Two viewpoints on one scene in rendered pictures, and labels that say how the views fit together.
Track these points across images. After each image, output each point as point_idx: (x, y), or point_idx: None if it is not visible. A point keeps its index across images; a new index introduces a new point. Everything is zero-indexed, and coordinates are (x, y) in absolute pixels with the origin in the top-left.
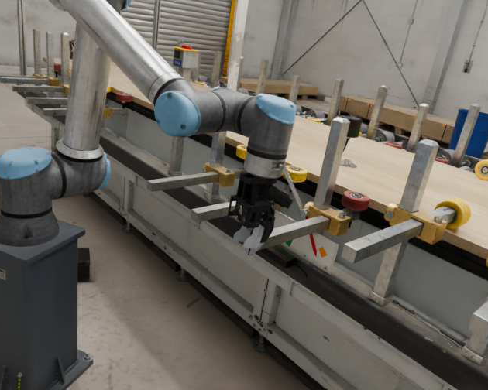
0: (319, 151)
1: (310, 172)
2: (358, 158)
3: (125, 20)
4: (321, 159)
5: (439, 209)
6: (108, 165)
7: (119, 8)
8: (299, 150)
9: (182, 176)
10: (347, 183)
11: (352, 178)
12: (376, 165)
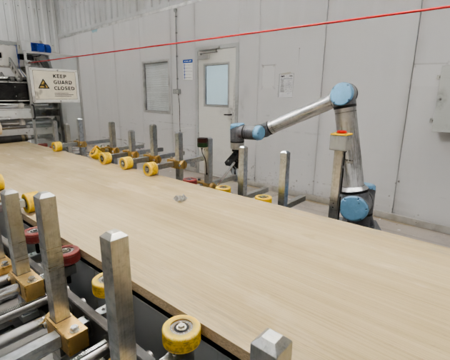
0: (201, 209)
1: (213, 188)
2: (162, 209)
3: (300, 107)
4: (201, 201)
5: (161, 163)
6: (341, 201)
7: (333, 105)
8: (221, 206)
9: (293, 200)
10: (190, 186)
11: (184, 189)
12: (149, 204)
